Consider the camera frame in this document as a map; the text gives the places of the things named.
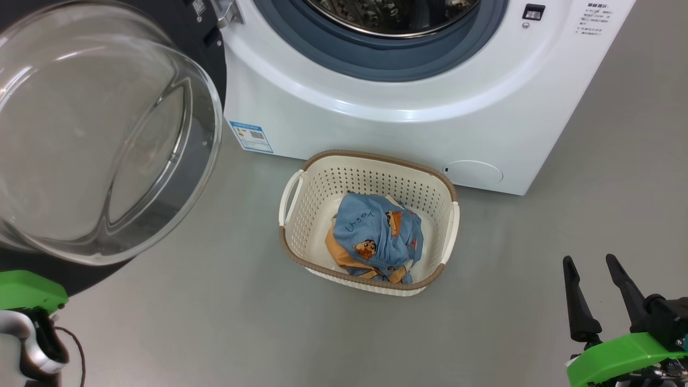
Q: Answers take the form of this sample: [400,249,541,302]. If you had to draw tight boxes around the metal door hinge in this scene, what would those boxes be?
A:
[211,0,246,28]

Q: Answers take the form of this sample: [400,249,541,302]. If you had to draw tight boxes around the white front-load washing machine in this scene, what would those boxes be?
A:
[219,0,638,196]

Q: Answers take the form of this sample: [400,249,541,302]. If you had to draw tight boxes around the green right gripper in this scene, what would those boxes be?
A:
[562,254,688,387]

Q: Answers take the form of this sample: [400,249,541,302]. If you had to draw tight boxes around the grey rubber door gasket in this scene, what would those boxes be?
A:
[253,0,509,83]

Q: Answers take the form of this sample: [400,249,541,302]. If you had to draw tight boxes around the blue energy label sticker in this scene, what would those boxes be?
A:
[230,120,274,154]

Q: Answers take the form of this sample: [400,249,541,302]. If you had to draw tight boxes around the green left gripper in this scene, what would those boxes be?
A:
[0,270,69,312]

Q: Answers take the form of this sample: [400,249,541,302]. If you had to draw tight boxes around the black-rimmed glass washer door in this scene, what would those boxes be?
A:
[0,0,228,297]

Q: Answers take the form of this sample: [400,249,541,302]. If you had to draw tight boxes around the printed text instruction label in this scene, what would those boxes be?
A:
[577,2,617,37]

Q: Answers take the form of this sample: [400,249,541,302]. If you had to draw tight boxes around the cream perforated laundry basket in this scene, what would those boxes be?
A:
[278,149,460,297]

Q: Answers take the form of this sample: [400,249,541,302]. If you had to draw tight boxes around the round white filter cover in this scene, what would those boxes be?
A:
[442,160,504,187]

